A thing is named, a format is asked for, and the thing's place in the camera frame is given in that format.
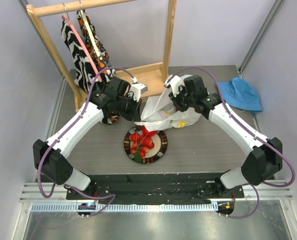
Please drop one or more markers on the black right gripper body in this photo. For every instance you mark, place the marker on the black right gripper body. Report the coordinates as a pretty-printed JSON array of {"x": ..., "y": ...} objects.
[{"x": 178, "y": 100}]

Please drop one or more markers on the wooden clothes rack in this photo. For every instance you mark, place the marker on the wooden clothes rack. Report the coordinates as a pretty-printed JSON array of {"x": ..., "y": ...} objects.
[{"x": 153, "y": 75}]

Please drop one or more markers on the perforated metal rail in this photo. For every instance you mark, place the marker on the perforated metal rail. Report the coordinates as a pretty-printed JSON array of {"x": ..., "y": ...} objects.
[{"x": 82, "y": 207}]

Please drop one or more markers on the cream hanger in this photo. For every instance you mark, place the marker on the cream hanger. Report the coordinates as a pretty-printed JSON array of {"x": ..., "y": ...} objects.
[{"x": 90, "y": 34}]

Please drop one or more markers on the blue bucket hat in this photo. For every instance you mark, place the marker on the blue bucket hat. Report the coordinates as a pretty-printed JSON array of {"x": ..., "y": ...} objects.
[{"x": 240, "y": 94}]

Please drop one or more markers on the patterned round plate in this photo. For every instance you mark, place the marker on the patterned round plate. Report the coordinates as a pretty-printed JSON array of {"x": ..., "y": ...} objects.
[{"x": 155, "y": 154}]

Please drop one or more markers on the fake red cherry bunch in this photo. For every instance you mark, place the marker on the fake red cherry bunch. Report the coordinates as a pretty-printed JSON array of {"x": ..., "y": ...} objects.
[{"x": 140, "y": 146}]

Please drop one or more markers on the white plastic bag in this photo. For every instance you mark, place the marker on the white plastic bag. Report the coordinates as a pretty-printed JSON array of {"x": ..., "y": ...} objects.
[{"x": 159, "y": 113}]

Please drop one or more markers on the orange black patterned garment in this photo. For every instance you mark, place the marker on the orange black patterned garment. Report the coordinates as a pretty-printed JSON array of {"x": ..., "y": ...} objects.
[{"x": 100, "y": 62}]

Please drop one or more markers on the left aluminium frame post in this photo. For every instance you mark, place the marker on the left aluminium frame post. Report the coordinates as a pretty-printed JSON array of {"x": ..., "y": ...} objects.
[{"x": 23, "y": 4}]

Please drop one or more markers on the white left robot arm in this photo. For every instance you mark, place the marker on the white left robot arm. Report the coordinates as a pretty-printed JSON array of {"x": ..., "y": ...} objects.
[{"x": 51, "y": 156}]

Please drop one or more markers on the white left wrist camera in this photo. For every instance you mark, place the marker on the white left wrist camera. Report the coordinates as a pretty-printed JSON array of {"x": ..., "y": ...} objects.
[{"x": 137, "y": 89}]

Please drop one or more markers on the fake red apple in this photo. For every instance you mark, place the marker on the fake red apple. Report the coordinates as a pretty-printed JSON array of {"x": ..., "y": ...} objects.
[{"x": 147, "y": 133}]

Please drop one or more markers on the black white zebra garment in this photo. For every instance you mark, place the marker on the black white zebra garment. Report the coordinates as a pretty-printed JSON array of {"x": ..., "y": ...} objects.
[{"x": 76, "y": 55}]

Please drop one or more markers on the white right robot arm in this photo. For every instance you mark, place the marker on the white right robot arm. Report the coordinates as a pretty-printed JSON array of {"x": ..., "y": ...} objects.
[{"x": 262, "y": 154}]

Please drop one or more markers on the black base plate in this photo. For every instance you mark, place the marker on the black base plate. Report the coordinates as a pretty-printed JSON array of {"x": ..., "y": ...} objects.
[{"x": 160, "y": 188}]

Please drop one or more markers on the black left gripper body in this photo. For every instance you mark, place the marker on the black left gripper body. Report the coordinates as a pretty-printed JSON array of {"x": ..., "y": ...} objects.
[{"x": 128, "y": 108}]

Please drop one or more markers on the pink hanger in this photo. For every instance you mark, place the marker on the pink hanger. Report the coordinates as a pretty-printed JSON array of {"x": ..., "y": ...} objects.
[{"x": 81, "y": 42}]

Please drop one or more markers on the aluminium corner frame post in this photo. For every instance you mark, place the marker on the aluminium corner frame post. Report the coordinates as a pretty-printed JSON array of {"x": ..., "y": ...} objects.
[{"x": 273, "y": 12}]

